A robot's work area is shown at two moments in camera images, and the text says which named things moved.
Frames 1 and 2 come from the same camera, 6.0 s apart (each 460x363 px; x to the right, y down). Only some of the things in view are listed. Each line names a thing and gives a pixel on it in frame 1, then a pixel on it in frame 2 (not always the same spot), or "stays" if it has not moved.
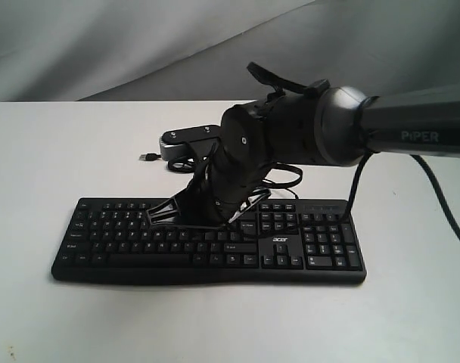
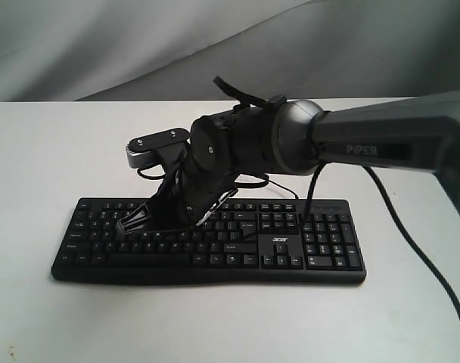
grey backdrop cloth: [49, 51] stays
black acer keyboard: [285, 241] stays
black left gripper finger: [166, 212] → [133, 220]
